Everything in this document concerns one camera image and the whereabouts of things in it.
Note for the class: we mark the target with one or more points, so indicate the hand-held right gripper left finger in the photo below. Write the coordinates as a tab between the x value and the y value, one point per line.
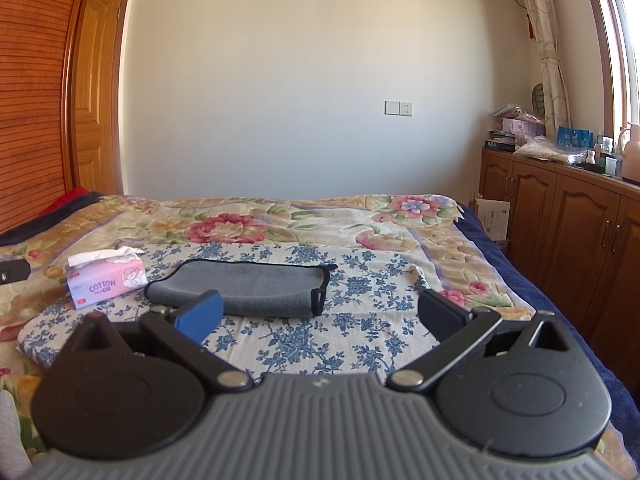
201	316

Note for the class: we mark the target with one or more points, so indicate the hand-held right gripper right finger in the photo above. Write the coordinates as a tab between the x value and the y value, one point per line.
440	312

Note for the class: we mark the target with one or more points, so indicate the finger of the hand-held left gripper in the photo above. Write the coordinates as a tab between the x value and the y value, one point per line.
12	272

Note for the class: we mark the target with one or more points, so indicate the two-sided purple grey towel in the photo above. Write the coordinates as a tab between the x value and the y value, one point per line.
250	287

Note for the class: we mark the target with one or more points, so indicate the dark blue blanket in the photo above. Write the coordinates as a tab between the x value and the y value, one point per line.
55	215

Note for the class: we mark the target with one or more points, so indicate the blue floral white cloth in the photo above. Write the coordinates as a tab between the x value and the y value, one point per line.
360	285

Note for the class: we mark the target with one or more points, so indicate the red cloth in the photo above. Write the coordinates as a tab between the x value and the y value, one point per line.
65	199

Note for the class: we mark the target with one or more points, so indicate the pink tissue pack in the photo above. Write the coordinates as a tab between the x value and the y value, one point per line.
107	285

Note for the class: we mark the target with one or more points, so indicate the floral blanket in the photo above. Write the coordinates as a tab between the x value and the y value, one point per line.
260	222

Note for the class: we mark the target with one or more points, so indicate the navy bed sheet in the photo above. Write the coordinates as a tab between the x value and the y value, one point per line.
570	320

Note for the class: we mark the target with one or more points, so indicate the wooden cabinet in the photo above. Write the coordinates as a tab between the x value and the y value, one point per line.
570	225

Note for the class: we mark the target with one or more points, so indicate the louvred wooden wardrobe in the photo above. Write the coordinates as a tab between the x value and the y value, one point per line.
32	95

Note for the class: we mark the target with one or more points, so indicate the stack of books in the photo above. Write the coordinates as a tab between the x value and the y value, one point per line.
501	141

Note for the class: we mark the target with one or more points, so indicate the clear plastic bag with cloth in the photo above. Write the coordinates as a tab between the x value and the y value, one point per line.
547	151

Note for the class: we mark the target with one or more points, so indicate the pink box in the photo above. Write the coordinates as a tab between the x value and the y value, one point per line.
522	129

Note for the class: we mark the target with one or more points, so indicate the wooden door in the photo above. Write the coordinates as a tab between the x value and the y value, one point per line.
97	90

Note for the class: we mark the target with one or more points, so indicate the crumpled plastic bag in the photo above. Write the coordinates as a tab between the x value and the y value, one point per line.
517	112

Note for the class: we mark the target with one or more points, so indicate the small white bottle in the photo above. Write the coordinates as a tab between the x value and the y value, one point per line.
590	157

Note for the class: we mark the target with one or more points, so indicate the blue box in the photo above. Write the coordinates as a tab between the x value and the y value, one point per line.
574	137

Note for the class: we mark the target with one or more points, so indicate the white cup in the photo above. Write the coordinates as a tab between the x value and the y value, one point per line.
611	166

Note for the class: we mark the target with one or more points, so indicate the dark woven fan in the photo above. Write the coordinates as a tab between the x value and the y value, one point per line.
538	97

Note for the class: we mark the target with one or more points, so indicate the pink thermos jug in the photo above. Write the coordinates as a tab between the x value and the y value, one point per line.
631	155

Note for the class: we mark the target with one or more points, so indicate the patterned beige curtain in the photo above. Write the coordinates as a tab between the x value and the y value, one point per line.
545	45

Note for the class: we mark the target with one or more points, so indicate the red tassel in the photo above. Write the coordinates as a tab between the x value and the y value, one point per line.
529	27

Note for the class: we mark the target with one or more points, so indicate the wooden framed window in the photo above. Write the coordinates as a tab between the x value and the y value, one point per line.
620	35

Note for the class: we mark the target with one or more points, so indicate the white wall socket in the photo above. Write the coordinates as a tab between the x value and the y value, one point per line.
398	108

